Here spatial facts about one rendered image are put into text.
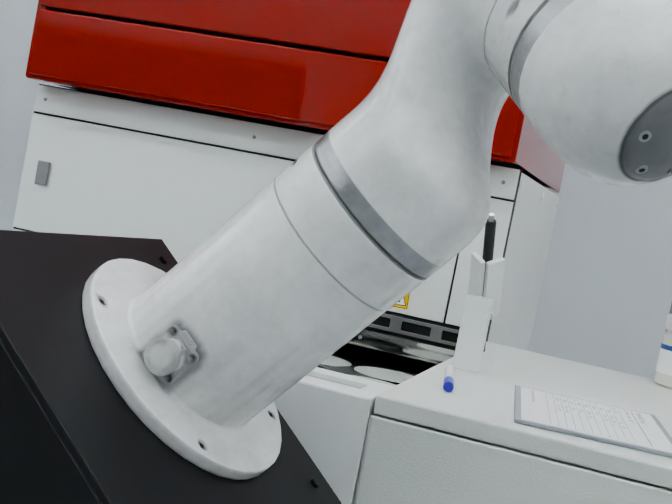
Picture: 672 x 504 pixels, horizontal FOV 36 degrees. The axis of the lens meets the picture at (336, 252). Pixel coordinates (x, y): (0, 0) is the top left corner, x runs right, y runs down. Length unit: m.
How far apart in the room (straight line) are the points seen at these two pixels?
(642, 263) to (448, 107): 2.34
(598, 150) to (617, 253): 2.39
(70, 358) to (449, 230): 0.25
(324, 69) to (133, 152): 0.36
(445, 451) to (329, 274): 0.30
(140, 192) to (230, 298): 1.04
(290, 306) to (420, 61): 0.18
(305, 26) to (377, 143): 0.94
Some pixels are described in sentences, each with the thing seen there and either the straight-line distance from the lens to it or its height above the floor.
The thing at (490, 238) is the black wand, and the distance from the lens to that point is 1.16.
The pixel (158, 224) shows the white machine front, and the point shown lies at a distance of 1.70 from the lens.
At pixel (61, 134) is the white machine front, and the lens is 1.79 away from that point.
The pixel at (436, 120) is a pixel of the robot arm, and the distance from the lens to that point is 0.67.
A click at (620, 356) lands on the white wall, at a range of 3.02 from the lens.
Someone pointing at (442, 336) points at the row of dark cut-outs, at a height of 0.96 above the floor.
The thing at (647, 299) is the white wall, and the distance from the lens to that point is 3.01.
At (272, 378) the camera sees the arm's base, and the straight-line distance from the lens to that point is 0.71.
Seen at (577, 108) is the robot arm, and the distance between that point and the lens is 0.61.
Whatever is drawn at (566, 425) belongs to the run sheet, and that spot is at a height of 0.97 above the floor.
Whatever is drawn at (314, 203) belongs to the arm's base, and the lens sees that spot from 0.66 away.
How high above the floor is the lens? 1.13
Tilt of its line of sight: 3 degrees down
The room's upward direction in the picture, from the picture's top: 11 degrees clockwise
